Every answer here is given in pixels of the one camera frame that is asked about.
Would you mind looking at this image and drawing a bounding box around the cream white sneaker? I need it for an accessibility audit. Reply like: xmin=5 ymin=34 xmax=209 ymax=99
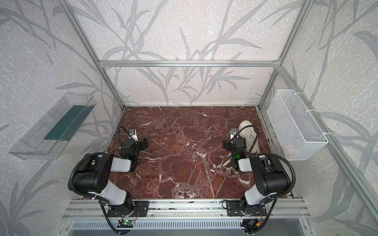
xmin=238 ymin=120 xmax=259 ymax=154

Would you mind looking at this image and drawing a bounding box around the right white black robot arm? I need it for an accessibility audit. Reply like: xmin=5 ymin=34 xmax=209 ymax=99
xmin=222 ymin=138 xmax=296 ymax=217

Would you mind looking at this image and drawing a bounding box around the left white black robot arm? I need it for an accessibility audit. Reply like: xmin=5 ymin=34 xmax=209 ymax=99
xmin=68 ymin=138 xmax=149 ymax=215

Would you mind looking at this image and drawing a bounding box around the pink object in basket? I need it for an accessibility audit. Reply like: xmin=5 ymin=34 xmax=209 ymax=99
xmin=283 ymin=144 xmax=297 ymax=156

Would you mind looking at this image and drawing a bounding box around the green lit circuit board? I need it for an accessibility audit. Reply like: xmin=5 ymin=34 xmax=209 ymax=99
xmin=116 ymin=220 xmax=136 ymax=229

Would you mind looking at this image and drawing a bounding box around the right wiring connector bundle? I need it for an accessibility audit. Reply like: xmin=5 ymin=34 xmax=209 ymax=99
xmin=241 ymin=219 xmax=263 ymax=229

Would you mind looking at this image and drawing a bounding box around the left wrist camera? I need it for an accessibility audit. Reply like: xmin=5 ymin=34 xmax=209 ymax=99
xmin=128 ymin=129 xmax=138 ymax=141

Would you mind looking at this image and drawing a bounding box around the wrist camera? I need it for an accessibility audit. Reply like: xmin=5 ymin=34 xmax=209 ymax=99
xmin=128 ymin=129 xmax=138 ymax=141
xmin=230 ymin=128 xmax=239 ymax=140

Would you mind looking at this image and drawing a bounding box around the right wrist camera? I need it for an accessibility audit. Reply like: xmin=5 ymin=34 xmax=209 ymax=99
xmin=230 ymin=128 xmax=239 ymax=140

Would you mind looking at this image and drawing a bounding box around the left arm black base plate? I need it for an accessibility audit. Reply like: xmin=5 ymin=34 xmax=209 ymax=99
xmin=107 ymin=201 xmax=150 ymax=217

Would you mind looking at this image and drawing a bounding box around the white wire mesh basket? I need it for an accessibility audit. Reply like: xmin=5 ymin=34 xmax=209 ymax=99
xmin=267 ymin=89 xmax=328 ymax=161

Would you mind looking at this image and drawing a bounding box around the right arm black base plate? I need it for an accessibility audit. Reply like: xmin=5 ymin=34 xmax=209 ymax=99
xmin=222 ymin=200 xmax=267 ymax=217

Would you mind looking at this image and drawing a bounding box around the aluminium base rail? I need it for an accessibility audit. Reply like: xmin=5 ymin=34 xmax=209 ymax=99
xmin=55 ymin=198 xmax=318 ymax=236

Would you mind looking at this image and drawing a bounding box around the clear plastic wall bin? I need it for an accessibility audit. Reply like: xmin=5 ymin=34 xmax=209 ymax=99
xmin=9 ymin=92 xmax=96 ymax=160

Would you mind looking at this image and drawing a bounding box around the aluminium frame cage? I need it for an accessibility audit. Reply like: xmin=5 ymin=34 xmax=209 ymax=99
xmin=58 ymin=1 xmax=378 ymax=220

